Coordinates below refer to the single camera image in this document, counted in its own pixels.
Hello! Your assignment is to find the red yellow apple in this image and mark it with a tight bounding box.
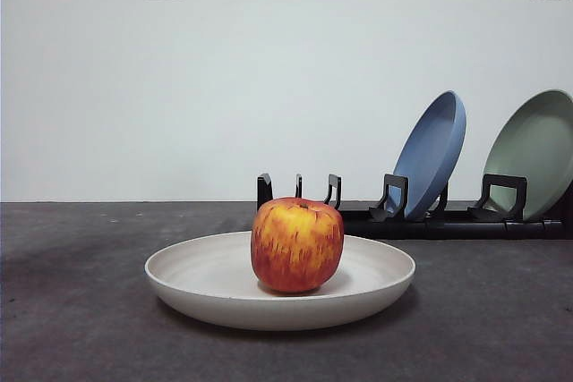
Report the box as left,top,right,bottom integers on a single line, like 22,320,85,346
250,196,346,296

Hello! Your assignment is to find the cream yellow round plate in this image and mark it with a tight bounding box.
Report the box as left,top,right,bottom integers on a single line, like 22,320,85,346
143,229,417,333

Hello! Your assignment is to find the blue round plate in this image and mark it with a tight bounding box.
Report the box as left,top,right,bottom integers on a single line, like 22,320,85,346
385,89,468,221

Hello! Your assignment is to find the black plate rack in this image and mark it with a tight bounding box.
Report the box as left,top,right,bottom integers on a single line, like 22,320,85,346
256,173,573,242

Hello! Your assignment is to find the green round plate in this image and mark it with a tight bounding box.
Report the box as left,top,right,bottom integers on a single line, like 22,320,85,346
483,89,573,223

